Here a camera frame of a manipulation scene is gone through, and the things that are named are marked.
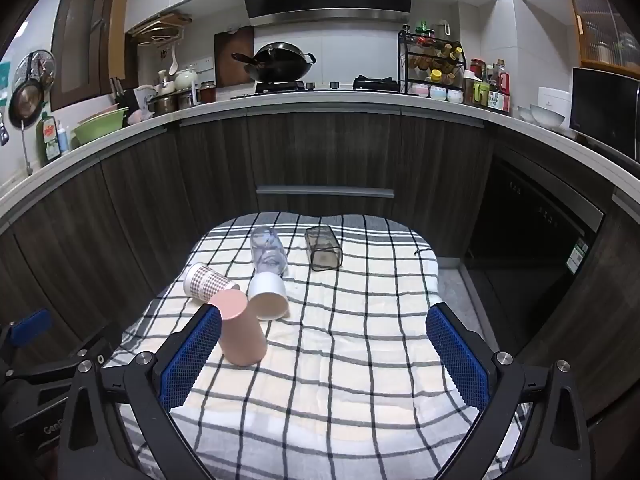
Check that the hanging frying pan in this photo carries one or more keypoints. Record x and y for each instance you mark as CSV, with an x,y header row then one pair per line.
x,y
25,102

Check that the clear glass cup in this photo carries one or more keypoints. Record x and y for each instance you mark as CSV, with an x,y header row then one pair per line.
x,y
267,255

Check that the white cup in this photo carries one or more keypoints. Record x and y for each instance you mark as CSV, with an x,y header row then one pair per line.
x,y
267,287

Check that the white blue bottle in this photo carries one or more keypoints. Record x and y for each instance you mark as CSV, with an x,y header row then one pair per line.
x,y
63,140

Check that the brown wooden door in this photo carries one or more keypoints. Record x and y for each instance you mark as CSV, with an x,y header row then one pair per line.
x,y
90,35

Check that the green dish soap bottle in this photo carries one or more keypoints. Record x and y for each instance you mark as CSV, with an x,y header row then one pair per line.
x,y
49,140

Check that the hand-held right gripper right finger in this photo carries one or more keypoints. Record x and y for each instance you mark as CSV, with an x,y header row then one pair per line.
x,y
457,355

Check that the black white checked cloth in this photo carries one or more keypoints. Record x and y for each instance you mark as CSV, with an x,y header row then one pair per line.
x,y
350,360

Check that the white bowl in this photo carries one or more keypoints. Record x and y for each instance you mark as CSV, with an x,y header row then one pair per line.
x,y
545,116

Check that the black dishwasher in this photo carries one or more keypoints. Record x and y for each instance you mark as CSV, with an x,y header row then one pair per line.
x,y
525,250

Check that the steel pot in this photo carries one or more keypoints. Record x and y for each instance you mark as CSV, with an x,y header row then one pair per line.
x,y
164,105

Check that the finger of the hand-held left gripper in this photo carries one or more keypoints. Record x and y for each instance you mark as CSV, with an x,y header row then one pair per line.
x,y
95,342
31,324

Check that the wooden glass door cabinet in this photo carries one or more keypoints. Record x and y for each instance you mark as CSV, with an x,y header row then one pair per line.
x,y
605,30

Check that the black microwave oven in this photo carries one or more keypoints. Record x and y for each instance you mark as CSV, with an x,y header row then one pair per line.
x,y
602,110

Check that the green plastic basin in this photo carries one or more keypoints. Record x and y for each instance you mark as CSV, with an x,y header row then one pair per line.
x,y
100,127

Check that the red glass jar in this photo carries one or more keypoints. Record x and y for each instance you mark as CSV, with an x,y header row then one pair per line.
x,y
208,94

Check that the pink cup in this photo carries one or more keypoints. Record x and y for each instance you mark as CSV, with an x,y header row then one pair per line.
x,y
240,335

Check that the white ladle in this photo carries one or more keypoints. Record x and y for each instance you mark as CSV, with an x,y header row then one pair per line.
x,y
174,65

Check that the dark sauce bottle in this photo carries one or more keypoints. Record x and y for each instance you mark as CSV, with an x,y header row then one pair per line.
x,y
499,92

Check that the houndstooth patterned cup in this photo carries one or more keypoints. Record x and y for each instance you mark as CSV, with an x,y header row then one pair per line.
x,y
207,280

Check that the black knife block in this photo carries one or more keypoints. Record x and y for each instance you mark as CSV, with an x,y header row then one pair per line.
x,y
125,97

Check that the dark brown cutting board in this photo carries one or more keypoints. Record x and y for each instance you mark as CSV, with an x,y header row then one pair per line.
x,y
227,57

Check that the white teapot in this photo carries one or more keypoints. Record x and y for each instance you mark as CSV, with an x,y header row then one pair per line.
x,y
186,80

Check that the black gas stove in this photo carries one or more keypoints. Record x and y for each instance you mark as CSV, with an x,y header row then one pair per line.
x,y
325,86

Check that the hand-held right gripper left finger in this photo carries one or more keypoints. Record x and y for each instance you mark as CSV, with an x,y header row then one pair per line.
x,y
190,355

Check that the black spice rack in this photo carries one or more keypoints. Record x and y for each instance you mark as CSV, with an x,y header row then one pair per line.
x,y
432,65

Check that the black wok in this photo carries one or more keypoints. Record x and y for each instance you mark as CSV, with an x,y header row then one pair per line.
x,y
280,62

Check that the smoky square plastic cup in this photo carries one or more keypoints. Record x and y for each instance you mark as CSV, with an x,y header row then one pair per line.
x,y
322,247

